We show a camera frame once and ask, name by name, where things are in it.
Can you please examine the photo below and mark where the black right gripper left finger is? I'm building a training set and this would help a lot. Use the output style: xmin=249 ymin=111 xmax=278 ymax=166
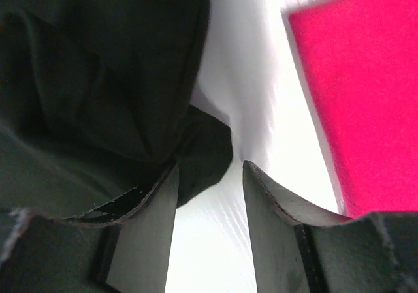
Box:
xmin=61 ymin=162 xmax=179 ymax=292

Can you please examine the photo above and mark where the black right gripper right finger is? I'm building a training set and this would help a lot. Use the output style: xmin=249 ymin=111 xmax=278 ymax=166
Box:
xmin=242 ymin=161 xmax=353 ymax=292

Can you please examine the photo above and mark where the black t-shirt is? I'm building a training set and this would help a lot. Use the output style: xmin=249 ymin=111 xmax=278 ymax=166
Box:
xmin=1 ymin=0 xmax=233 ymax=218

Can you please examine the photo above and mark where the folded magenta t-shirt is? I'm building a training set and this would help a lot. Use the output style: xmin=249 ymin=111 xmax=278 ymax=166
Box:
xmin=289 ymin=0 xmax=417 ymax=217

